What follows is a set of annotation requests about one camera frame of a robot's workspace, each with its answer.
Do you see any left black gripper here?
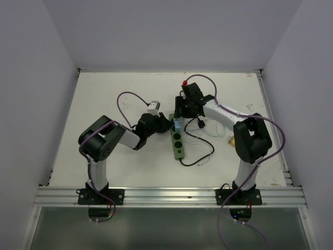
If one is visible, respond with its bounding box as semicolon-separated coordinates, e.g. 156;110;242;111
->
145;112;172;139

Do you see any light blue usb cable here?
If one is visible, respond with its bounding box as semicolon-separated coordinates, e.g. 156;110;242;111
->
182;119;213;166

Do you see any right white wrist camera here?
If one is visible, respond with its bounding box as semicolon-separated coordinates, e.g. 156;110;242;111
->
182;80;189;98

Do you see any light blue charger plug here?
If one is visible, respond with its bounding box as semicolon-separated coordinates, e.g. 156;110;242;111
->
174;119;182;132

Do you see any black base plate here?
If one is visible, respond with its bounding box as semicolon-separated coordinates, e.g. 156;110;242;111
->
76;186;125;205
215;183;263;206

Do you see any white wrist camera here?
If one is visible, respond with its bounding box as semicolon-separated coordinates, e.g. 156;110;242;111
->
147;101;160;117
182;80;189;98

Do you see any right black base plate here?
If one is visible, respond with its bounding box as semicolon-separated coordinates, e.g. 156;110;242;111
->
215;183;263;206

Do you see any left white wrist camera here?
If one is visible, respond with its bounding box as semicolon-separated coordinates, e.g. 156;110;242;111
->
147;101;160;117

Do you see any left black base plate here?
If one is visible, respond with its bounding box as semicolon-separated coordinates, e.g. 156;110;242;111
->
76;186;125;205

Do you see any teal usb cable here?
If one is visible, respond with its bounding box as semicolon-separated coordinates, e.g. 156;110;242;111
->
205;119;227;138

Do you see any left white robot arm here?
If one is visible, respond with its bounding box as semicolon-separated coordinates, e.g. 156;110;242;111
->
78;113;173;205

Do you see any aluminium rail frame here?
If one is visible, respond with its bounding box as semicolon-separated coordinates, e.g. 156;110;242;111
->
33;68;305;209

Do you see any yellow usb charger plug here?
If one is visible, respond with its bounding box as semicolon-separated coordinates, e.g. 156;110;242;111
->
228;136;235;147

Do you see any black power cord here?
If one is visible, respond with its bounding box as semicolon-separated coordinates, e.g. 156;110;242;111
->
181;117;216;167

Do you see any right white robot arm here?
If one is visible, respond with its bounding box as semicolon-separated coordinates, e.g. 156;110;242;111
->
173;81;272;205

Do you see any green power strip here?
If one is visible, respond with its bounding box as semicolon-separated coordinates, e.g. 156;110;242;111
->
169;113;185;160

